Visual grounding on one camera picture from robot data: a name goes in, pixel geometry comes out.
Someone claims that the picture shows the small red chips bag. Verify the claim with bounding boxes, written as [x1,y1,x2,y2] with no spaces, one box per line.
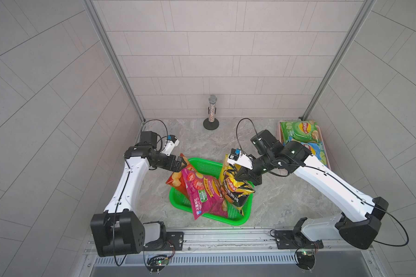
[166,154,196,200]

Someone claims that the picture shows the black chips bag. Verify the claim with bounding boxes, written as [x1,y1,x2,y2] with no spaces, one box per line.
[220,165,255,216]

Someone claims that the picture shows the yellow chips bag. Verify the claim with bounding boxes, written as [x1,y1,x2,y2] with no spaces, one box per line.
[218,154,230,185]

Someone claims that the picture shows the pink plastic basket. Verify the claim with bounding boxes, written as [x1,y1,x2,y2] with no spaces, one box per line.
[278,121,330,169]

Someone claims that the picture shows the green plastic basket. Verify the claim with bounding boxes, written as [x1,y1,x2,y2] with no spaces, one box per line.
[166,158,255,226]

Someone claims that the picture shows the green cucumber chips bag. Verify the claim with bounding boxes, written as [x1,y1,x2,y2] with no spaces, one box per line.
[280,121,321,144]

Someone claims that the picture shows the light blue chips bag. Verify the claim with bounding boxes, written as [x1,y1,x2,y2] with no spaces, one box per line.
[302,142,328,167]

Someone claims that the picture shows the magenta tomato chips bag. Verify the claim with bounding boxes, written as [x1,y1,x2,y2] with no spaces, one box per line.
[181,169,228,220]

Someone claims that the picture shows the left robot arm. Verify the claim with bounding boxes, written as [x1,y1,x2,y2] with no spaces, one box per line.
[90,131,187,257]

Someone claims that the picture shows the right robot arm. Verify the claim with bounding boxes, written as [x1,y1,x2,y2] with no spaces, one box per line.
[227,130,389,249]

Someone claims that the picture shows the microphone-like stand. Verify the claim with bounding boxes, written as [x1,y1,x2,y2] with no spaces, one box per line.
[203,95,220,130]

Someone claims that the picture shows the left circuit board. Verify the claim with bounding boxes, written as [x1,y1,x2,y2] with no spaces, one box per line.
[146,255,171,274]

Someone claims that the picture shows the circuit board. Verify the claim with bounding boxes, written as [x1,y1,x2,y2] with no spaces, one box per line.
[295,251,316,271]
[146,255,171,274]

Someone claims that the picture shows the right circuit board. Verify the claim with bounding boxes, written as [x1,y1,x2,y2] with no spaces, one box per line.
[295,251,316,271]

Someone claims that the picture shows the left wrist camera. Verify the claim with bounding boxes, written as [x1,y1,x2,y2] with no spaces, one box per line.
[161,135,180,156]

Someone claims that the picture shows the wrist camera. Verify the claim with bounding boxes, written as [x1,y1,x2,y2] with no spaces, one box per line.
[161,135,180,156]
[227,148,254,170]

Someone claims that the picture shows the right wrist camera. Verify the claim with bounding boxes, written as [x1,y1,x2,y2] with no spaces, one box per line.
[227,148,254,170]

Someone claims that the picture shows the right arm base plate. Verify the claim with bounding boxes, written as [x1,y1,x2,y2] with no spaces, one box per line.
[270,230,324,250]

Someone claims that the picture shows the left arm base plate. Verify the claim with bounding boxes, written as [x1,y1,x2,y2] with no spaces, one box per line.
[143,232,184,252]

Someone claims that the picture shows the aluminium front rail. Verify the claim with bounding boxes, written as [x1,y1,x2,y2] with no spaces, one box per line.
[84,228,374,267]

